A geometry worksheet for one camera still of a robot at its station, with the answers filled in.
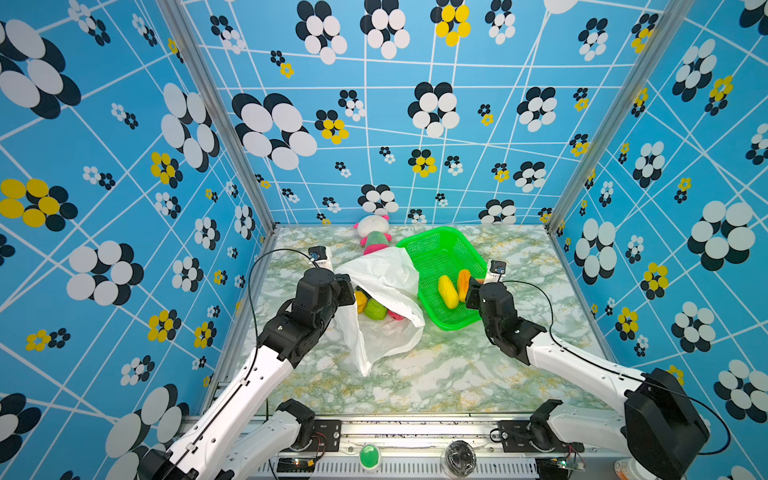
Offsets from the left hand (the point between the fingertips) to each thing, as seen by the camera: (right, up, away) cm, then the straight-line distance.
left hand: (348, 273), depth 74 cm
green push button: (+6, -38, -10) cm, 40 cm away
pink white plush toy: (+4, +13, +36) cm, 38 cm away
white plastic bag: (+11, -1, +5) cm, 12 cm away
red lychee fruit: (+12, -9, -6) cm, 16 cm away
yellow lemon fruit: (+29, -8, +23) cm, 38 cm away
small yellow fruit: (+2, -9, +13) cm, 16 cm away
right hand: (+36, -3, +10) cm, 38 cm away
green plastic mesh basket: (+28, +5, +38) cm, 48 cm away
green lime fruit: (+6, -13, +17) cm, 22 cm away
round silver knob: (+25, -37, -13) cm, 47 cm away
